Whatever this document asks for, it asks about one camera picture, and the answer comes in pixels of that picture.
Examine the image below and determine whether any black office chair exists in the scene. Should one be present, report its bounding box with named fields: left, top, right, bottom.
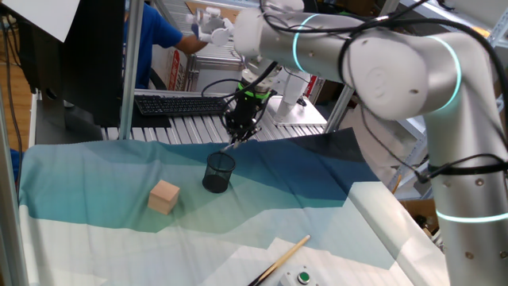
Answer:
left=137, top=63, right=167, bottom=91

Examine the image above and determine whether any white foam packing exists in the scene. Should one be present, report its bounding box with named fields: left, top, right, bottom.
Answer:
left=341, top=106, right=432, bottom=187

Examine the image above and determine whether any green wrist flange ring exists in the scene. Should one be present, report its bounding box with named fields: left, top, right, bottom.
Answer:
left=237, top=81, right=273, bottom=100

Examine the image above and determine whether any person's bare forearm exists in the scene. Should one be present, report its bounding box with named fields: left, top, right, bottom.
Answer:
left=174, top=34, right=210, bottom=56

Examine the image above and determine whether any light wooden cube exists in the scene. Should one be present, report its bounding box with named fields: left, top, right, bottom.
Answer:
left=147, top=179, right=181, bottom=216

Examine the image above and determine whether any person in blue shirt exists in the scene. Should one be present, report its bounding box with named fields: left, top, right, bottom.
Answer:
left=123, top=2, right=184, bottom=91

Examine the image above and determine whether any white carton red print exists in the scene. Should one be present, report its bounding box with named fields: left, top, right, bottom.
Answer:
left=152, top=45, right=190, bottom=91

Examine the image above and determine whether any blue fabric bundle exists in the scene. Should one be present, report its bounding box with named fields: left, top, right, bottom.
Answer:
left=10, top=149, right=24, bottom=184

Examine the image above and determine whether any white paper sheet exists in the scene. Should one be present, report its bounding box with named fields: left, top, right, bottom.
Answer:
left=2, top=0, right=81, bottom=43

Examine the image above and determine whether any wooden black cue stick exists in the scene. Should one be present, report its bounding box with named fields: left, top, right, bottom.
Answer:
left=246, top=234, right=312, bottom=286

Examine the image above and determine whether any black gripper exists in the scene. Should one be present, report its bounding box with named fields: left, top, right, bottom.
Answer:
left=224, top=97, right=268, bottom=149

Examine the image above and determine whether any black silver pen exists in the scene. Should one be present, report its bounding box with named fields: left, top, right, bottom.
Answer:
left=219, top=138, right=243, bottom=154

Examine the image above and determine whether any grey monitor stand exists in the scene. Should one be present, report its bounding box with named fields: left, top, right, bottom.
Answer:
left=34, top=89, right=105, bottom=145

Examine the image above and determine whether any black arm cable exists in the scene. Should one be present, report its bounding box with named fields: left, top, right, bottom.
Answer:
left=200, top=0, right=508, bottom=184

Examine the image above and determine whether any black keyboard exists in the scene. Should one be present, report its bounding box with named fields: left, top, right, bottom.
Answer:
left=133, top=94, right=229, bottom=118

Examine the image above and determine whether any aluminium frame post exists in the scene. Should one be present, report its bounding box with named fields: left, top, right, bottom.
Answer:
left=118, top=0, right=144, bottom=140
left=0, top=91, right=29, bottom=286

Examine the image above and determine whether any brown cardboard box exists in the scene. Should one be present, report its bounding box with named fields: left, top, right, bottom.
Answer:
left=398, top=198, right=441, bottom=239

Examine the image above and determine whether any black desk mat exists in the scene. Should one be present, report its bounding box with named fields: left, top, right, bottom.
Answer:
left=130, top=101, right=172, bottom=129

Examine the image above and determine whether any black computer monitor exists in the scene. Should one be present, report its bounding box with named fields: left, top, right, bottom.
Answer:
left=17, top=0, right=127, bottom=129

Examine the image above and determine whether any blue green white tablecloth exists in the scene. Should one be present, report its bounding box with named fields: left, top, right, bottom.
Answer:
left=17, top=126, right=452, bottom=286

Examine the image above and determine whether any white box green button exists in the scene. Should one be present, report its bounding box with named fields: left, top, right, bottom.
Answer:
left=277, top=265, right=321, bottom=286

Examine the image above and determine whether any black mesh pen holder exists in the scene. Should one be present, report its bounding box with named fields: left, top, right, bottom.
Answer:
left=202, top=152, right=237, bottom=195

